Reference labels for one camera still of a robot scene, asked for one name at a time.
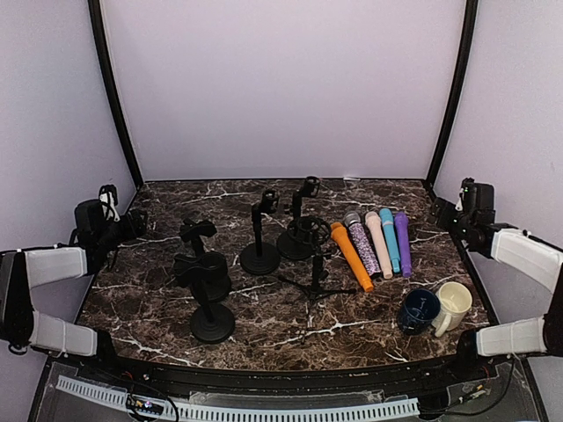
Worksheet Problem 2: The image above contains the purple microphone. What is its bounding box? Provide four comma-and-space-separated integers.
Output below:
394, 212, 413, 278

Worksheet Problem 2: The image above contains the blue microphone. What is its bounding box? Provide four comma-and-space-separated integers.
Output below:
379, 207, 401, 273

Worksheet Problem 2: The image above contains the beige microphone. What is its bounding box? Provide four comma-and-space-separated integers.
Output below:
365, 211, 393, 280

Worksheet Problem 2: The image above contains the glitter silver-head microphone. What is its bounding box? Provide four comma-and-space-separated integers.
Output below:
344, 211, 381, 280

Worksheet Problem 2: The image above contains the orange microphone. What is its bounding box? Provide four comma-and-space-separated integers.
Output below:
331, 222, 374, 293

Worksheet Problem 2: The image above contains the black stand of blue microphone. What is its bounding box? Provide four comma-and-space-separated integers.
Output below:
173, 252, 237, 345

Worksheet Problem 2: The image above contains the black stand of orange microphone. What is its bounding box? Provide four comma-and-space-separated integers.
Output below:
239, 189, 281, 276

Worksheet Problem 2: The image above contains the black tripod shock-mount stand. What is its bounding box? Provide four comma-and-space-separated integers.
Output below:
278, 215, 357, 319

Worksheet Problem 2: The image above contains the black stand of purple microphone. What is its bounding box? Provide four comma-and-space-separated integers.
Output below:
276, 176, 320, 261

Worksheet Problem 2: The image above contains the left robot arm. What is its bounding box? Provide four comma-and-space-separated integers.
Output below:
1, 199, 148, 383

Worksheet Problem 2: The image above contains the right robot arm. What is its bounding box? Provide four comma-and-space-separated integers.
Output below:
429, 178, 562, 382

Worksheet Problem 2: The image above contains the black stand of beige microphone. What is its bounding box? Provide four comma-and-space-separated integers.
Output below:
172, 217, 232, 302

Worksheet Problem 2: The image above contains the cream mug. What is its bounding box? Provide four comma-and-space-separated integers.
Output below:
431, 281, 472, 338

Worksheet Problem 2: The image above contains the dark blue mug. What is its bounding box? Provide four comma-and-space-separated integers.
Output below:
397, 288, 441, 336

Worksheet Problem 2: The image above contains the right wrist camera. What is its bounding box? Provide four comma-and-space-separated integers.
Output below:
456, 178, 475, 212

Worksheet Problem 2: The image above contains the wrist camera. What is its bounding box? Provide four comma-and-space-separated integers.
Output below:
99, 185, 121, 222
456, 178, 475, 212

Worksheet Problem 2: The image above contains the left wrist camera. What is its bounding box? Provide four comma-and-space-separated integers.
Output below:
99, 185, 121, 222

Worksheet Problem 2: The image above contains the black front rail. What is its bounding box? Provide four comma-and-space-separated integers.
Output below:
75, 354, 507, 398

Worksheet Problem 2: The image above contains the white cable tray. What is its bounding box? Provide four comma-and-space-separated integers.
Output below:
55, 375, 420, 421

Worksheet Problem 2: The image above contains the right black frame post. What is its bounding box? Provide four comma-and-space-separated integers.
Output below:
424, 0, 479, 190

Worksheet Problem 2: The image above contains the black frame post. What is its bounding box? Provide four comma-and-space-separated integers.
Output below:
424, 0, 479, 190
87, 0, 144, 191

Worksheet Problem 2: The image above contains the left black frame post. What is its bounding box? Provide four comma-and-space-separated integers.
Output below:
87, 0, 144, 191

